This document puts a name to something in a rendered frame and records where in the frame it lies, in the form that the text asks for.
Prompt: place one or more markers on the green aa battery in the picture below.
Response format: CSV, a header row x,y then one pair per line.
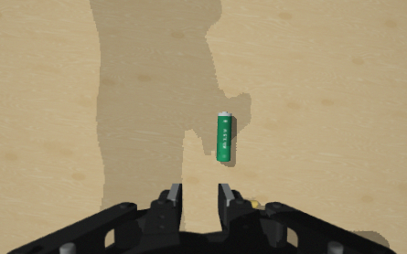
x,y
224,136

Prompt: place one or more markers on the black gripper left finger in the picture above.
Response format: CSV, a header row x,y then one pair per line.
x,y
87,236

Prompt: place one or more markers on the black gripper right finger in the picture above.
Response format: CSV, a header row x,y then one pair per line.
x,y
315,236

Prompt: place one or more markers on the yellow hex-head bolt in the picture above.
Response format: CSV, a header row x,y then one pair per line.
x,y
254,203

